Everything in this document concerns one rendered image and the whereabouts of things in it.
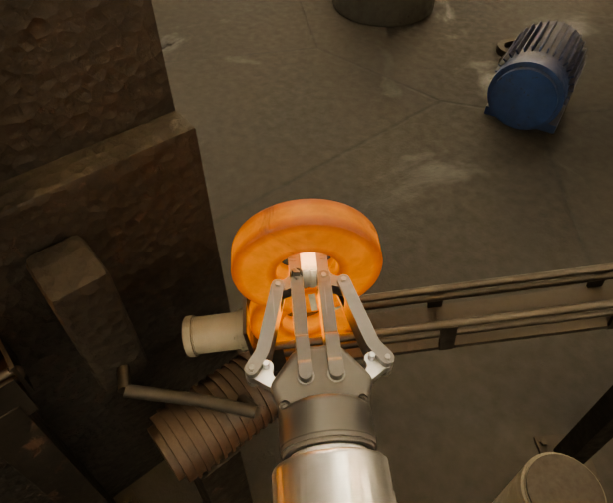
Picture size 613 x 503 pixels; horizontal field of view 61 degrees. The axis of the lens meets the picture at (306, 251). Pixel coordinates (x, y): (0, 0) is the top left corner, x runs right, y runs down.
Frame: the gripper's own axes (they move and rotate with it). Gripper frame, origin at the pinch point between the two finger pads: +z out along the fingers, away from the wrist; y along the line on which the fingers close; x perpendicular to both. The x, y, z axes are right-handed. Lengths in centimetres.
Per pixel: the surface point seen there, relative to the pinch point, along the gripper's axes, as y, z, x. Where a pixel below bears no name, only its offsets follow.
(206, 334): -13.6, 4.9, -23.5
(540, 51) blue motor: 103, 144, -68
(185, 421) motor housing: -18.9, -1.1, -39.1
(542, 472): 34, -13, -40
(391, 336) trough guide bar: 12.5, 3.2, -24.9
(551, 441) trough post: 63, 6, -92
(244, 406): -9.5, -0.8, -36.0
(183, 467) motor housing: -19.3, -7.3, -41.6
